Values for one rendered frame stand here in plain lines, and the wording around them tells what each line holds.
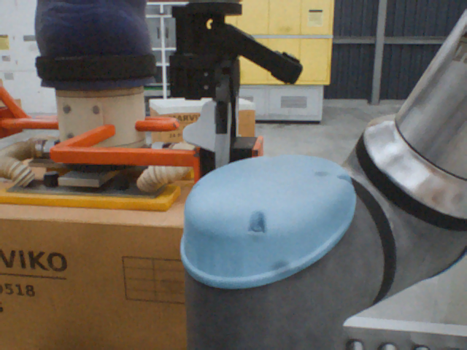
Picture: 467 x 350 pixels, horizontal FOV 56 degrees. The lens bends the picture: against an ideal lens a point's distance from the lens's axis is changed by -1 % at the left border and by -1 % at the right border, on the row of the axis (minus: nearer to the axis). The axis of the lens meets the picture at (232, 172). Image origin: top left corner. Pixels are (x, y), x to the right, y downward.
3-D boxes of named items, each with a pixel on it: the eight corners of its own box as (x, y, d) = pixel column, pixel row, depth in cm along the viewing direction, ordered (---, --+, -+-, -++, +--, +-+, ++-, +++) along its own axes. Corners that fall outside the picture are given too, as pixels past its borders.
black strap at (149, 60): (170, 71, 96) (169, 52, 95) (131, 80, 74) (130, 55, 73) (73, 72, 99) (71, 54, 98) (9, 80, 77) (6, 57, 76)
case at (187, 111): (162, 173, 268) (159, 106, 257) (152, 157, 305) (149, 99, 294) (255, 165, 286) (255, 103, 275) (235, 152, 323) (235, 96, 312)
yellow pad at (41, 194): (181, 194, 86) (180, 170, 85) (166, 213, 77) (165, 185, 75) (22, 187, 91) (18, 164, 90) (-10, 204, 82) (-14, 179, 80)
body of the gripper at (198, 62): (184, 96, 63) (182, 6, 59) (244, 98, 62) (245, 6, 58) (169, 103, 56) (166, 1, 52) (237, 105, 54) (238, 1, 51)
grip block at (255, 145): (263, 169, 65) (263, 135, 63) (257, 187, 57) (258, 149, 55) (206, 168, 66) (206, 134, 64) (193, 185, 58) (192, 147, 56)
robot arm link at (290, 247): (157, 327, 35) (147, 163, 31) (284, 278, 43) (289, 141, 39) (246, 429, 26) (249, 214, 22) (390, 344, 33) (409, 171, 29)
